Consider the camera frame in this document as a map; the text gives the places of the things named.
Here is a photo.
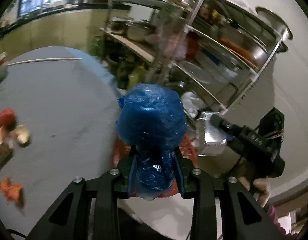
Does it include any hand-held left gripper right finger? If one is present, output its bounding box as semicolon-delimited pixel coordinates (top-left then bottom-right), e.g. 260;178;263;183
174;146;288;240

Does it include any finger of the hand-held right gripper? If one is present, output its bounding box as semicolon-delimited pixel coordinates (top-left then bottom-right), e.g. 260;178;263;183
227;137;248;157
210;115;242;137

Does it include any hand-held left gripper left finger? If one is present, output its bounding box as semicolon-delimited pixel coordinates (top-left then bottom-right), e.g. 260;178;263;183
25;146;138;240

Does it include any silver foil packet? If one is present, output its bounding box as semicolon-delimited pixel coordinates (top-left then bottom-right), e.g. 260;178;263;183
197;111;232;157

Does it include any red plastic basket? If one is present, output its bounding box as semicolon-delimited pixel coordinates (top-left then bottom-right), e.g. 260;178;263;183
113;135;198;198

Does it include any blue plastic bag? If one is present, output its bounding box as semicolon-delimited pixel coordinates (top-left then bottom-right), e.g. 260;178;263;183
115;83;187;202

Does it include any red snack packet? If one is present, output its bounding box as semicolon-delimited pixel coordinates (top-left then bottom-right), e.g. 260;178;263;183
0;108;17;132

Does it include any person's right forearm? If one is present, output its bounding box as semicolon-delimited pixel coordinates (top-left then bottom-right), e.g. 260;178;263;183
265;202;298;236

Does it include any person's right hand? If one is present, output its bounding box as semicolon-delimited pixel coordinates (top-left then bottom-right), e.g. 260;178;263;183
240;176;271;207

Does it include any white plastic bag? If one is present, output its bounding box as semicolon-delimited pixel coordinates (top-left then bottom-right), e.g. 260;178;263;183
181;91;207;119

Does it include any metal kitchen rack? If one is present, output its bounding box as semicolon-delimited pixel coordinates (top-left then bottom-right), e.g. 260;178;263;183
101;0;294;114

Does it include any green bottle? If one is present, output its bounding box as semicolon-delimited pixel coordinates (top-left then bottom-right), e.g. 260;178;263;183
128;65;147;90

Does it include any large steel pot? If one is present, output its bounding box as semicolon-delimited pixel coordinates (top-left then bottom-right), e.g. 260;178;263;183
255;7;293;53

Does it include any tan fruit peel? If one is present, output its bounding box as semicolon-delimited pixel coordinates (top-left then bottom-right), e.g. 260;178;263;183
14;124;31;146

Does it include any orange peel piece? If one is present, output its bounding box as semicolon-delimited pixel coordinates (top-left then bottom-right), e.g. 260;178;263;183
0;177;26;208

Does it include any steel cooking pot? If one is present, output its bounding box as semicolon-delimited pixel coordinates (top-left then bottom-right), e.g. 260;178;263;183
125;21;157;43

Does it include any wooden block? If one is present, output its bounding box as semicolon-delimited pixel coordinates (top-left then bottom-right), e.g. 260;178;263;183
0;127;14;159

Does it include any yellow kitchen cabinet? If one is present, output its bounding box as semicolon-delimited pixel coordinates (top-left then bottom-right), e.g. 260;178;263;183
0;7;110;60

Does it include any black cable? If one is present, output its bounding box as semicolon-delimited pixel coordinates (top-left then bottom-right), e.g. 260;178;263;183
217;154;246;180

